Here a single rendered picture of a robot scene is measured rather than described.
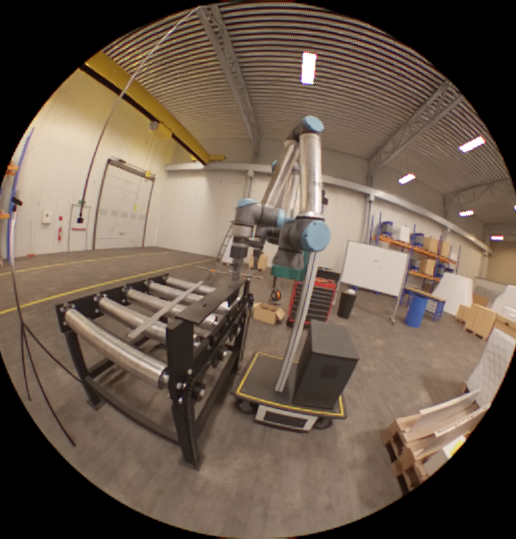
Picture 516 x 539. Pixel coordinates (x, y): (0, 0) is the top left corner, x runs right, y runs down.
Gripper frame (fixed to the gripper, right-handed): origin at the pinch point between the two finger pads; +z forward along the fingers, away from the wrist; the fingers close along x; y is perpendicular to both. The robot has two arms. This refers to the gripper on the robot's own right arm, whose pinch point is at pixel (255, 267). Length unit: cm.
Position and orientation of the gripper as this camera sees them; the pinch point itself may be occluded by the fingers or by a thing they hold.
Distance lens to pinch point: 136.5
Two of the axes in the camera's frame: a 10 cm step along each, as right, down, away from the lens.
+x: 1.5, -1.3, 9.8
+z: -1.7, 9.7, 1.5
